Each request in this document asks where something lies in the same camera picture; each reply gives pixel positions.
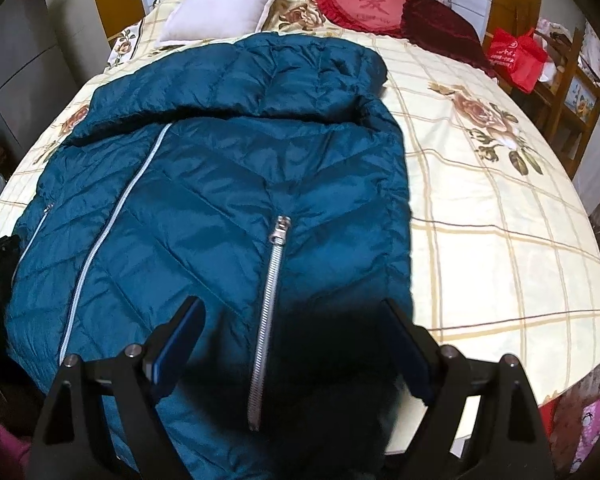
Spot red plastic bag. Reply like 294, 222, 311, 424
487, 27, 547, 94

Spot red heart-shaped pillow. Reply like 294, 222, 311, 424
313, 0, 417, 37

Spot bed with floral checked sheet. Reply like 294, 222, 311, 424
0, 0, 600, 457

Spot pink printed cloth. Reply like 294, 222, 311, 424
550, 389, 600, 477

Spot teal quilted down jacket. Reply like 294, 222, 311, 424
2, 33, 417, 480

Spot dark red velvet pillow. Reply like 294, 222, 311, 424
402, 0, 499, 79

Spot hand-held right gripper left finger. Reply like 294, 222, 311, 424
30, 296, 207, 480

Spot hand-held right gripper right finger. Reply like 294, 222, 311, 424
382, 298, 556, 480

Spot wooden chair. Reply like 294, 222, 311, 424
500, 24, 600, 182

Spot white square pillow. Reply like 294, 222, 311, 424
157, 0, 291, 50

